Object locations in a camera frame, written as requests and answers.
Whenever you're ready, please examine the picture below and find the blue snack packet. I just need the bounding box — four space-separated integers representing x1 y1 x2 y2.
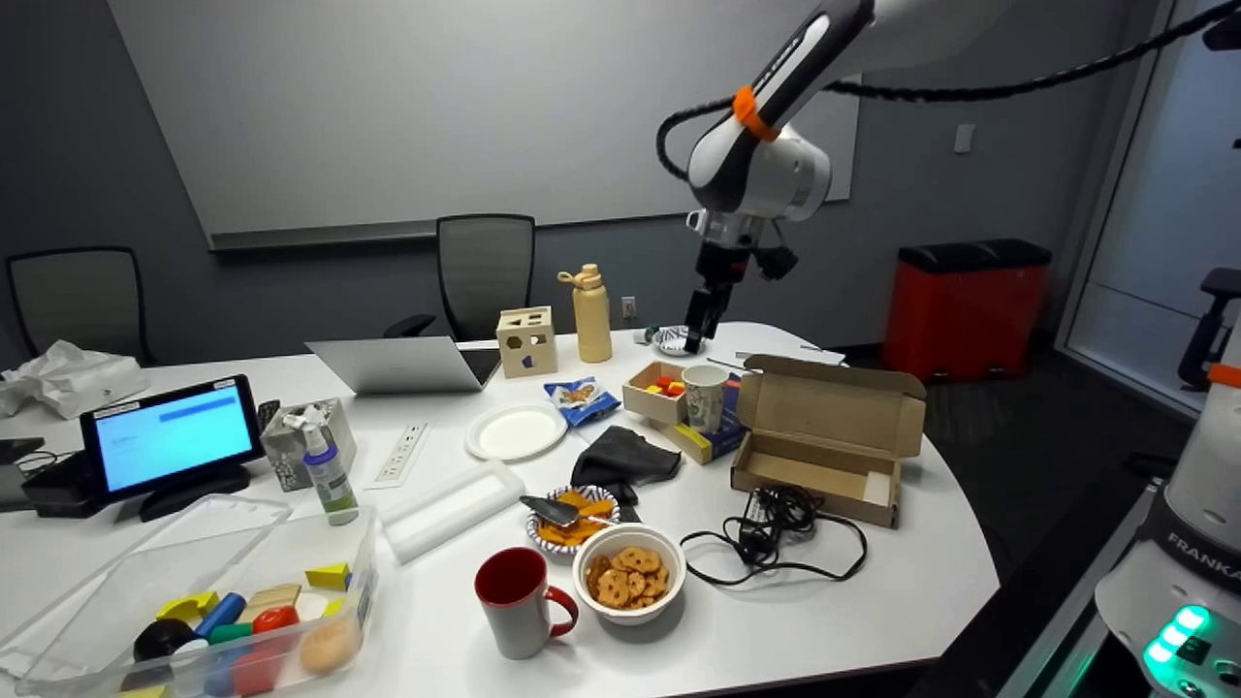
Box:
547 376 621 431

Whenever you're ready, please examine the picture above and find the black tangled cable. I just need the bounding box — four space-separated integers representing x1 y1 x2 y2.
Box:
680 485 872 588

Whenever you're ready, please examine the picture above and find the small box with fruit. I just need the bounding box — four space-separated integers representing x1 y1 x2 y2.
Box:
626 361 688 426

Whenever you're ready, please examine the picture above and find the white paper cup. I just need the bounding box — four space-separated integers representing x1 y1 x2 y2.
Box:
682 365 728 434

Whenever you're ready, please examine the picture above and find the wooden shape sorter cube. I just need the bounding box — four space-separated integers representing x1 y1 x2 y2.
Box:
498 306 560 376

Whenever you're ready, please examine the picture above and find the dark grey towel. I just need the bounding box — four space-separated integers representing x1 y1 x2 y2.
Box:
569 426 680 485

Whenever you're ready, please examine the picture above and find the black office chair centre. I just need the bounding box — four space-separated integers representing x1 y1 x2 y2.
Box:
436 213 534 339

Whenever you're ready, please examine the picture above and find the black office chair left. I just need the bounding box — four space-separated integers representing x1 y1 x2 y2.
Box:
8 244 152 361

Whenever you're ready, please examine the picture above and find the white bowl of pretzels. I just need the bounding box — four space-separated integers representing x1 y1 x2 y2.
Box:
576 524 688 629

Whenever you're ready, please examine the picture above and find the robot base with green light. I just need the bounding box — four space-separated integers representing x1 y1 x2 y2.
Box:
1001 292 1241 698

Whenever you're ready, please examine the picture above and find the tan water bottle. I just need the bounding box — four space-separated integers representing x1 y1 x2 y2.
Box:
561 262 614 365

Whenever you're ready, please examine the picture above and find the red and black bin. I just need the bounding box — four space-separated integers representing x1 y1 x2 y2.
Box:
883 235 1053 381

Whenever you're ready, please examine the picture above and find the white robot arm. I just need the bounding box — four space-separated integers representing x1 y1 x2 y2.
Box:
657 0 1241 355

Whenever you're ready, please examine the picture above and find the white paper plate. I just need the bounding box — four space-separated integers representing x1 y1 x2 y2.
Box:
464 404 567 466

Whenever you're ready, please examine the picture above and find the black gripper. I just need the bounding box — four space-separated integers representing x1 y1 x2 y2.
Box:
682 213 798 355

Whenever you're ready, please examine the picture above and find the black tablet with stand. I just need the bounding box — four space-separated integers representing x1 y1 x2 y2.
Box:
24 376 261 519

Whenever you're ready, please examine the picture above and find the blue book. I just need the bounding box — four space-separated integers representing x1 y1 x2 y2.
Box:
673 376 746 466

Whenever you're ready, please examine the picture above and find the spray bottle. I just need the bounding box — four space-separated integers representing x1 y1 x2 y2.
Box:
302 416 357 528

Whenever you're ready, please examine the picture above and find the white foam block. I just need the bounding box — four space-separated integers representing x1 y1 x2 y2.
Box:
380 469 525 560

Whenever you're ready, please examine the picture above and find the brown cardboard box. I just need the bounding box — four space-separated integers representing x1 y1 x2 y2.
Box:
728 351 929 528

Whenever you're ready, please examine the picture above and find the black office chair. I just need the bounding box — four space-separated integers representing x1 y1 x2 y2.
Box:
436 213 534 339
8 244 152 361

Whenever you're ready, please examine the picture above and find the clear plastic toy bin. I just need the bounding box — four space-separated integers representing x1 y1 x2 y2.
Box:
0 501 377 698

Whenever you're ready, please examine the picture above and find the white whiteboard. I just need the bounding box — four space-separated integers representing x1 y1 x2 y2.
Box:
109 0 819 251

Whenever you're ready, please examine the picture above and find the crumpled white plastic bag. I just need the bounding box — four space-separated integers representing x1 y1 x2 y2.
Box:
0 339 143 419

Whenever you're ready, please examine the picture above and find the bowl of orange snacks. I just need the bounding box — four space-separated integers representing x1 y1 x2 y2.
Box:
526 485 621 553

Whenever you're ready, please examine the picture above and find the red and white mug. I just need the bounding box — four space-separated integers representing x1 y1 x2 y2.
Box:
473 545 579 657

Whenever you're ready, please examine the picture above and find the silver laptop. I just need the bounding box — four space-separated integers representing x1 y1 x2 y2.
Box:
309 338 502 394

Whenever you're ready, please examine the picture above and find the grey tissue box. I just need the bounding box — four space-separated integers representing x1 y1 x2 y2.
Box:
261 400 357 492

